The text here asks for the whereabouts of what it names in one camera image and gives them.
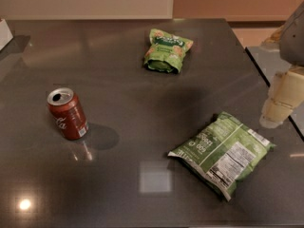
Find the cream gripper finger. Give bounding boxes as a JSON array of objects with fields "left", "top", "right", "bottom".
[
  {"left": 261, "top": 27, "right": 283, "bottom": 47},
  {"left": 259, "top": 66, "right": 304, "bottom": 128}
]

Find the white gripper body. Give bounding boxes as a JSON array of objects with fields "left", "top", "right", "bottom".
[{"left": 279, "top": 2, "right": 304, "bottom": 67}]

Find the red coke can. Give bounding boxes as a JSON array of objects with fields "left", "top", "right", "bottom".
[{"left": 47, "top": 87, "right": 88, "bottom": 141}]

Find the large green chip bag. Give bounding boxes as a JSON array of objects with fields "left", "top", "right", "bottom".
[{"left": 168, "top": 112, "right": 276, "bottom": 201}]

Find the small green snack bag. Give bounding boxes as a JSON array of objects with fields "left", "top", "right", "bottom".
[{"left": 143, "top": 28, "right": 193, "bottom": 73}]

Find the white box at left edge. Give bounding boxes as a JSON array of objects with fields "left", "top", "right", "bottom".
[{"left": 0, "top": 19, "right": 13, "bottom": 50}]

